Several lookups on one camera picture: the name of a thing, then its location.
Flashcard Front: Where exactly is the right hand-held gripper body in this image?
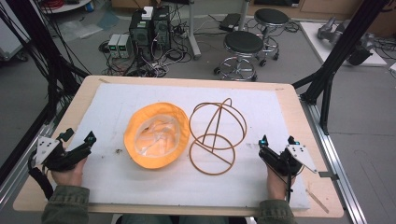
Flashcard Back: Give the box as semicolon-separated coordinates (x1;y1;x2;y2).
258;144;318;177

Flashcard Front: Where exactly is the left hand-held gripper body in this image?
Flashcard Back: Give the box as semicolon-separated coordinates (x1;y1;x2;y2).
35;135;92;172

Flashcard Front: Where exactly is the orange bucket hat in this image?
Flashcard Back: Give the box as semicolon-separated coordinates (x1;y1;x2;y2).
123;102;191;170

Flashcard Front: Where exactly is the brown wire hat stand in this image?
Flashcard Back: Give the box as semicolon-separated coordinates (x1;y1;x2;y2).
188;97;248;176

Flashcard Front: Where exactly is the person's left hand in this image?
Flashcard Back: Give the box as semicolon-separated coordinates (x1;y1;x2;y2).
50;156;89;188

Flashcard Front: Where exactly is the person's right hand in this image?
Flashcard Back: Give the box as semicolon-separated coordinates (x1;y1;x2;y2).
265;163;297;201

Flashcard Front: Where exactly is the thin wooden stick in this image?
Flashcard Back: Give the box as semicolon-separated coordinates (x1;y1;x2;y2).
305;189;331;215

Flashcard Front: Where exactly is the white foam mat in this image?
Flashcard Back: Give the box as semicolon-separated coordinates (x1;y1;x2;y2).
66;82;312;210

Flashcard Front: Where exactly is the clear plastic hat stuffing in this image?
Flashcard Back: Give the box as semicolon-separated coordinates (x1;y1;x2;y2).
134;114;181;158

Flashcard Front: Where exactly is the grey bench power supply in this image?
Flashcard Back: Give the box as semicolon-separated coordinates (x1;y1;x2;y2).
107;34;122;59
118;34;134;60

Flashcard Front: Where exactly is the black round stool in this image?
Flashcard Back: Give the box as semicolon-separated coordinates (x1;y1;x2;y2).
253;7;290;67
213;30;265;83

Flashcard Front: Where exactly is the clear plastic sheet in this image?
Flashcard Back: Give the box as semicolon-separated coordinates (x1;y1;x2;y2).
57;20;104;43

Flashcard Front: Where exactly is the white floor board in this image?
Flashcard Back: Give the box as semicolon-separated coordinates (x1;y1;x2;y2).
299;21;389;68

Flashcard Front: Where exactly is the grey equipment case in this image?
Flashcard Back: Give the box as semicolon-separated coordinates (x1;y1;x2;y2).
0;18;30;62

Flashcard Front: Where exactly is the black computer tower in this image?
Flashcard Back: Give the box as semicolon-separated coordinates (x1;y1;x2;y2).
151;5;173;52
128;10;154;61

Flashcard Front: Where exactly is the flat black box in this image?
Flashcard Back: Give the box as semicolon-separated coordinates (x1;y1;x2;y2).
218;12;243;33

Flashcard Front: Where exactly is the round white table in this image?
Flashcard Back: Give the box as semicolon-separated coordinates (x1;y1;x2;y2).
39;0;93;14

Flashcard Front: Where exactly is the grey metal pole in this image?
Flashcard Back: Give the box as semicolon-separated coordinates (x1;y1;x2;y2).
237;0;252;33

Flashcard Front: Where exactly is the grey metal desk leg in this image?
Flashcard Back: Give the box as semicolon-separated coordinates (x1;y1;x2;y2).
186;0;203;61

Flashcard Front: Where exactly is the white box on tower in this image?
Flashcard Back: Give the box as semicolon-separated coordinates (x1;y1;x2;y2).
141;6;155;21

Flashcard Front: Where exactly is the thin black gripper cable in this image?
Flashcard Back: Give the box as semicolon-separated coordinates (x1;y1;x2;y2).
284;161;295;203

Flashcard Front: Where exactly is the aluminium table rail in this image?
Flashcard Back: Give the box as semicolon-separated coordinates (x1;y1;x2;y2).
0;102;73;210
299;95;370;224

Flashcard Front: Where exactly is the small metal bracket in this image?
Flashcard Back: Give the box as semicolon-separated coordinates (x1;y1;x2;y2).
318;171;340;182

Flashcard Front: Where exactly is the tangle of floor cables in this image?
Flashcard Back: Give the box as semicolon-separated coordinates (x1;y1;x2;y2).
98;36;194;78

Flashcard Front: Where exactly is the black frame strut with cables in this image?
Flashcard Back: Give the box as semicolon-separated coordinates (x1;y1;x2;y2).
0;0;92;125

